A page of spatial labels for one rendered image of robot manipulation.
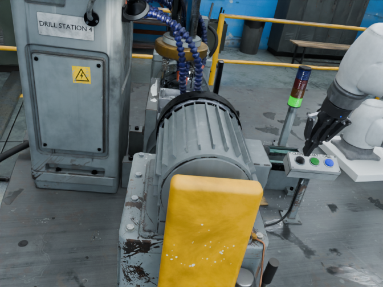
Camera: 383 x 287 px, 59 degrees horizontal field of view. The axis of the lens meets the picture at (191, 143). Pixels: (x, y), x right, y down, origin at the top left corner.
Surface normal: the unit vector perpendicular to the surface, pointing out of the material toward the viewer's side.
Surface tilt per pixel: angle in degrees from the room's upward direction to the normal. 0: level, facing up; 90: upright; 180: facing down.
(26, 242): 0
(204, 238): 90
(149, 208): 0
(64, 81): 90
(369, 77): 106
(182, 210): 90
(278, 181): 90
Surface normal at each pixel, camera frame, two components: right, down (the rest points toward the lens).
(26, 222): 0.13, -0.85
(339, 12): 0.23, 0.52
